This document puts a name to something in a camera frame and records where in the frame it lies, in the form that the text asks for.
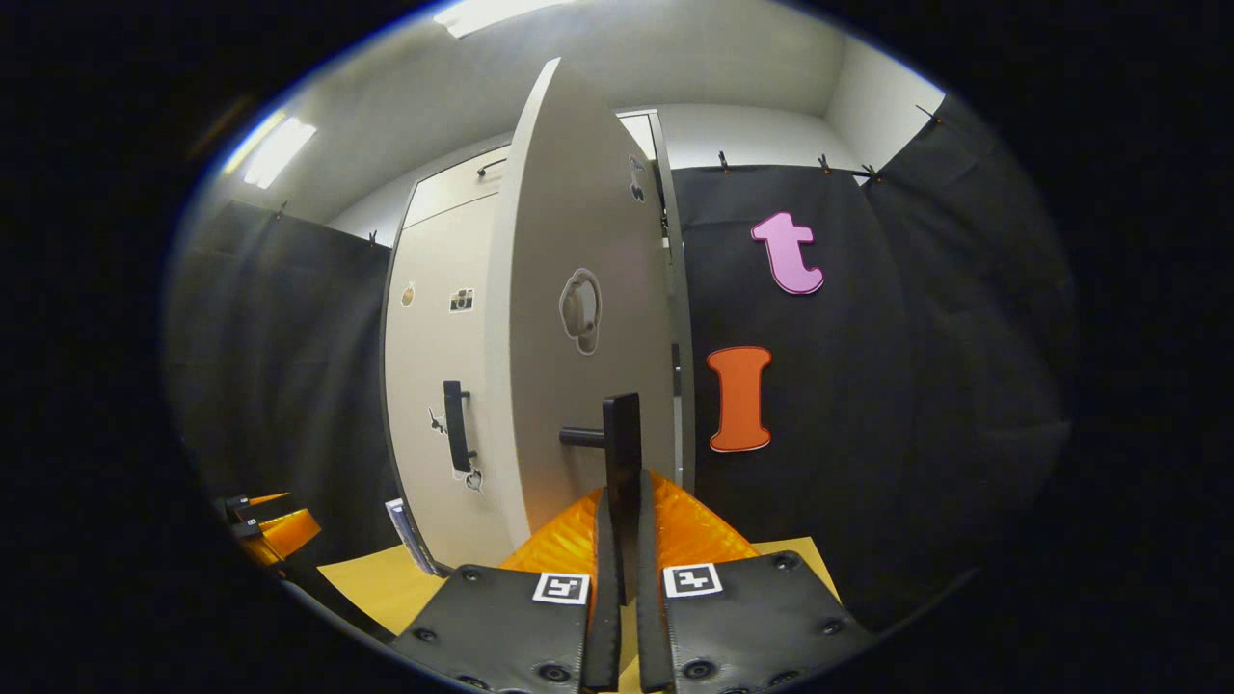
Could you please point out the white and blue booklet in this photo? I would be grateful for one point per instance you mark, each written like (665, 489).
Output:
(410, 535)

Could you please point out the grey double-door shoe cabinet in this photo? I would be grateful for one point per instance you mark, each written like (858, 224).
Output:
(684, 386)

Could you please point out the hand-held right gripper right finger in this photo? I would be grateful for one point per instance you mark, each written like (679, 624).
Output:
(654, 646)

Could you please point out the cream cabinet door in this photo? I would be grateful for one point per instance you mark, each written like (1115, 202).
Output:
(559, 212)
(434, 357)

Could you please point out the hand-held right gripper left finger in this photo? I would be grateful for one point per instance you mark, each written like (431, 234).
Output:
(603, 636)

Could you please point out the large ceiling light panel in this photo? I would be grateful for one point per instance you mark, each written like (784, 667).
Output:
(492, 12)

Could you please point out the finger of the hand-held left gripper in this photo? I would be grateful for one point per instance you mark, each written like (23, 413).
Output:
(253, 500)
(289, 532)

